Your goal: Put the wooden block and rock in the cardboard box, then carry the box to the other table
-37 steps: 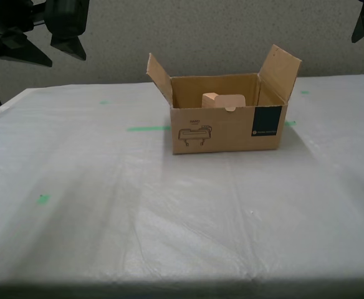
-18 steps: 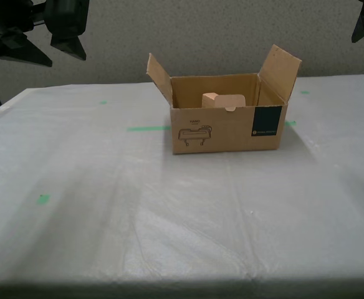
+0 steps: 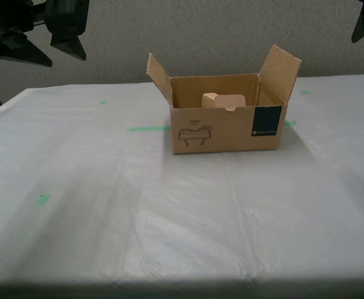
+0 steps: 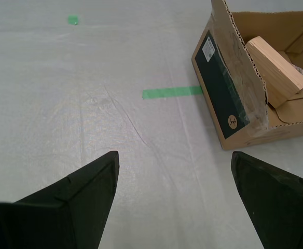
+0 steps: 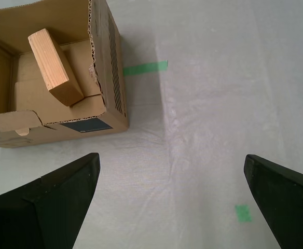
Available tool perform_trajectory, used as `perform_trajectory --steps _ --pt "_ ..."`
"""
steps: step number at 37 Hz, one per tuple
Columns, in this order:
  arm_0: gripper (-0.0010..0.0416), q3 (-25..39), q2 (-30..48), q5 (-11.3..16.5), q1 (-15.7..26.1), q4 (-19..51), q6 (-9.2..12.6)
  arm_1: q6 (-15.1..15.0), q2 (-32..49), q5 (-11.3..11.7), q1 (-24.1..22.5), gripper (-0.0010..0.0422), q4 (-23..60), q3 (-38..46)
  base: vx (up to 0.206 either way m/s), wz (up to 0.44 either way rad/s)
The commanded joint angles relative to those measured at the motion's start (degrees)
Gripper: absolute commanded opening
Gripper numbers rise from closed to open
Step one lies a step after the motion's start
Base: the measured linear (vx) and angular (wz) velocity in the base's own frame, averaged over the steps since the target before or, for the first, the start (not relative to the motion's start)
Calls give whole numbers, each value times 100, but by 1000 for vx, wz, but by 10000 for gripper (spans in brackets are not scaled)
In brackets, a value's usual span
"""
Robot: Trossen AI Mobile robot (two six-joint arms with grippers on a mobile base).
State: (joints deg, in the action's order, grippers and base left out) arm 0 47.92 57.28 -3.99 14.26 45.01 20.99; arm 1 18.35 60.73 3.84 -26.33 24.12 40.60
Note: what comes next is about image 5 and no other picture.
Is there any white plastic table cover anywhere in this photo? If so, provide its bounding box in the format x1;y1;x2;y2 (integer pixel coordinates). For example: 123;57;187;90
0;0;303;249

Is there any light wooden block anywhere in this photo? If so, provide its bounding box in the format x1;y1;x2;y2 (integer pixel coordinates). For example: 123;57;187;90
27;28;85;107

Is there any small green tape square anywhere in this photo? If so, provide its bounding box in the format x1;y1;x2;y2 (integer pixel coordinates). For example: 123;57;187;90
234;204;253;224

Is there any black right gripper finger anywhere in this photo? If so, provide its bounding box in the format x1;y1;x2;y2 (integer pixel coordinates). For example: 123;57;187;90
0;152;101;249
243;154;303;249

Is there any long green tape strip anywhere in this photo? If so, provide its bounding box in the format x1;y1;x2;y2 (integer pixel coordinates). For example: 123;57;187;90
122;60;169;77

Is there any brown cardboard box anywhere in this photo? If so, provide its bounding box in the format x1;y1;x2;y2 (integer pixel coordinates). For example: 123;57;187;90
0;0;130;149

